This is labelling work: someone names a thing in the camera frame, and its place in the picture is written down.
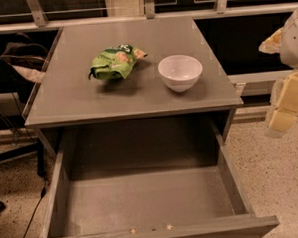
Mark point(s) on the grey top drawer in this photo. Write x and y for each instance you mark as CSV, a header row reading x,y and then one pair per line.
x,y
169,177

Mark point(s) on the metal window railing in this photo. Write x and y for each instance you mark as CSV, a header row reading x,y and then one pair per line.
x,y
32,14

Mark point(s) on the white bowl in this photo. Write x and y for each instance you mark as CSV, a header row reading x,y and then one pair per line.
x,y
180,72

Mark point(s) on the green chip bag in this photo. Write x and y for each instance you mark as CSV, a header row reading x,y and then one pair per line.
x,y
115,62

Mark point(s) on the grey drawer cabinet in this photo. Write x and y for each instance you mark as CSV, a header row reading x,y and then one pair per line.
x,y
68,97

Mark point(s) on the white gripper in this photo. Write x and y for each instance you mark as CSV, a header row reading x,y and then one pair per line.
x,y
295,46

